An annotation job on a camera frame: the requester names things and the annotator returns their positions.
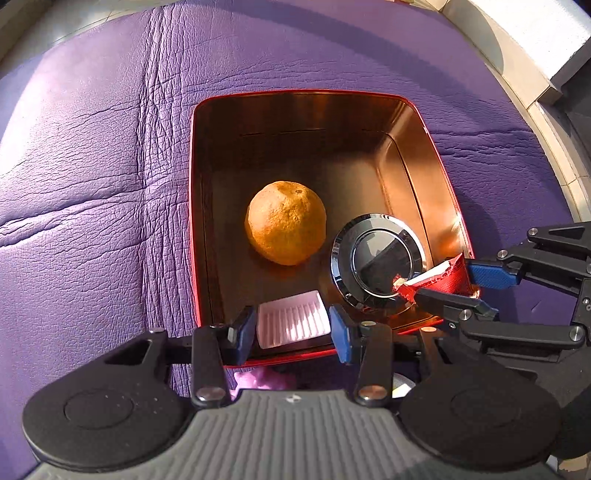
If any round chrome disc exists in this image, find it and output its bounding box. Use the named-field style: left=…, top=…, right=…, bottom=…
left=331, top=213, right=423, bottom=311

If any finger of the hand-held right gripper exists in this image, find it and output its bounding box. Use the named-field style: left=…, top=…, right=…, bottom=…
left=465, top=224, right=591, bottom=297
left=414, top=286, right=588, bottom=352

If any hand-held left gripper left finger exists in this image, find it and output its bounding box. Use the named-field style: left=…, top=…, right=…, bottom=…
left=105, top=305, right=257, bottom=408

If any white stone ledge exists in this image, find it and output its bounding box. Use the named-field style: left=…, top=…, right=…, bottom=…
left=438, top=0, right=591, bottom=223

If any red metal tin box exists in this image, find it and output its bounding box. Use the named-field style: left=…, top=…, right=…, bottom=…
left=188, top=90, right=484, bottom=369

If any orange mandarin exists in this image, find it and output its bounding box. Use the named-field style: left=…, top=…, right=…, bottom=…
left=245, top=181, right=328, bottom=267

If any purple leather sofa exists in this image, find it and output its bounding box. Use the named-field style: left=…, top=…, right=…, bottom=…
left=0, top=4, right=578, bottom=467

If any pink soft toy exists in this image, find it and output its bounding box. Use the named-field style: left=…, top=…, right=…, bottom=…
left=233, top=367, right=297, bottom=400

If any red snack packet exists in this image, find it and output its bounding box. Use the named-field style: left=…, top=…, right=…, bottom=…
left=392, top=253, right=472, bottom=304

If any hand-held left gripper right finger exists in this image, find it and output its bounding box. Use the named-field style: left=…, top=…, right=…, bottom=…
left=328, top=305, right=445, bottom=408

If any small white object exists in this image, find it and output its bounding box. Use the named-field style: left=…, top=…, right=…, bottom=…
left=392, top=373, right=417, bottom=402

